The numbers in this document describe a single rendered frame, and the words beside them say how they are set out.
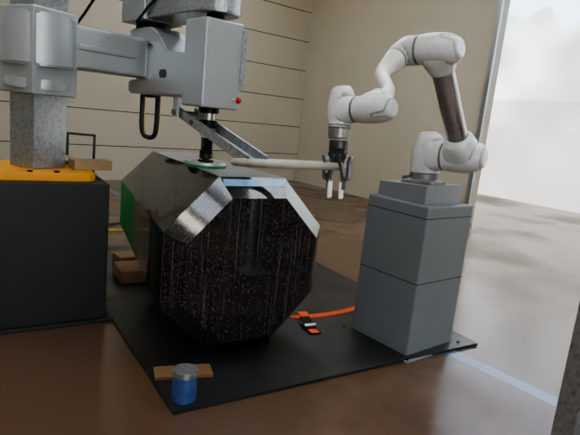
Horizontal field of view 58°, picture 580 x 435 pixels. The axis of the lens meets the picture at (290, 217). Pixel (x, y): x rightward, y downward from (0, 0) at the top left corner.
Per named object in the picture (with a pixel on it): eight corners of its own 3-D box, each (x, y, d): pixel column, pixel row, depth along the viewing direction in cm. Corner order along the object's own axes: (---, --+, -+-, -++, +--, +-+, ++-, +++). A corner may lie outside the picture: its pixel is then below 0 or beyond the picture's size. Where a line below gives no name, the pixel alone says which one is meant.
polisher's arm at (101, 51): (15, 62, 239) (15, 4, 234) (-11, 61, 261) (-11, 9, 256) (155, 81, 293) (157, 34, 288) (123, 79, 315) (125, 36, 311)
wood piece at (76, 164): (74, 170, 272) (75, 160, 271) (68, 167, 279) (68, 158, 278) (112, 170, 284) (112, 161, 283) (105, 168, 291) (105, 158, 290)
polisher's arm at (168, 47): (126, 110, 314) (129, 25, 305) (160, 113, 329) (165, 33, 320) (188, 118, 261) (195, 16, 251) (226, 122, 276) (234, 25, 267)
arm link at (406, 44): (381, 45, 233) (409, 43, 224) (400, 29, 243) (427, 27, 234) (387, 72, 240) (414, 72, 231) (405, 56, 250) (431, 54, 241)
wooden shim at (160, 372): (154, 381, 220) (154, 377, 219) (153, 369, 229) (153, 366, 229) (213, 376, 228) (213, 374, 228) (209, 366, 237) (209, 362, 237)
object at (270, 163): (207, 164, 223) (208, 157, 223) (293, 166, 256) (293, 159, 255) (281, 169, 187) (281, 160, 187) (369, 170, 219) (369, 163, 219)
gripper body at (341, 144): (352, 140, 209) (350, 163, 210) (333, 140, 213) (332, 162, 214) (343, 139, 202) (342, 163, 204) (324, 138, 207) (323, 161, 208)
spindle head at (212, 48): (165, 108, 276) (169, 20, 268) (200, 111, 291) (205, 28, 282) (200, 112, 250) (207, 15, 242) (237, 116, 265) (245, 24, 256)
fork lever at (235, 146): (168, 114, 276) (170, 104, 275) (199, 116, 289) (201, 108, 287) (238, 166, 232) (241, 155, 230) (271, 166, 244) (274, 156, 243)
